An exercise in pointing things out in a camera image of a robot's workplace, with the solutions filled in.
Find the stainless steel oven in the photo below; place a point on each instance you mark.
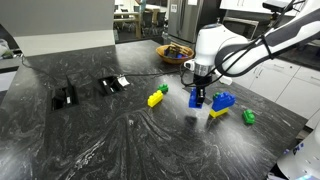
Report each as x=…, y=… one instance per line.
x=240, y=28

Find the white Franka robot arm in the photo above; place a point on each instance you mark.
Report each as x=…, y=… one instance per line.
x=216, y=43

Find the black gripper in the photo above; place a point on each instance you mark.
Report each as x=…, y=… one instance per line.
x=202, y=81

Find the white paper tag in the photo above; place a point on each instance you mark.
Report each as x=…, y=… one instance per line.
x=123, y=81

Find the wooden slatted crate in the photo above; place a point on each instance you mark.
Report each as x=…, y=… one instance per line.
x=180, y=48

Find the dark kitchen counter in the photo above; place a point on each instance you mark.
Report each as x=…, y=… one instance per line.
x=303, y=60

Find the white robot base link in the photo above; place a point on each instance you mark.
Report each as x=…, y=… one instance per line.
x=303, y=160

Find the wooden dining table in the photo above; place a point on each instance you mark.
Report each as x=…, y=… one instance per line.
x=126, y=15

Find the white wall cabinet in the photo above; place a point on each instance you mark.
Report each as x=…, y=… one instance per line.
x=240, y=4

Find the white base cabinets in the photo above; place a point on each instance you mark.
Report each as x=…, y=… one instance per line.
x=283, y=86

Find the stainless steel refrigerator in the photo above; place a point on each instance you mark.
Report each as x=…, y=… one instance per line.
x=183, y=16

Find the small blue toy block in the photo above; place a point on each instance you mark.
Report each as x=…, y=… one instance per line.
x=181, y=56

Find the clear plastic bag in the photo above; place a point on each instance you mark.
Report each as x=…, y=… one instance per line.
x=4, y=48

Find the black stereo camera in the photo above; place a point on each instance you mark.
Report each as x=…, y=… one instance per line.
x=275, y=5

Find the black clip right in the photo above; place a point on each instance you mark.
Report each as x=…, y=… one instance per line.
x=108, y=86

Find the blue two-stud block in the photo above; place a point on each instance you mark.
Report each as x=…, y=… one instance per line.
x=192, y=100

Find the wooden bowl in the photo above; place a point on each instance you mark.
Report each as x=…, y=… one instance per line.
x=173, y=61

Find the yellow long block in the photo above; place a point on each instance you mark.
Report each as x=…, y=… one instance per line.
x=155, y=99

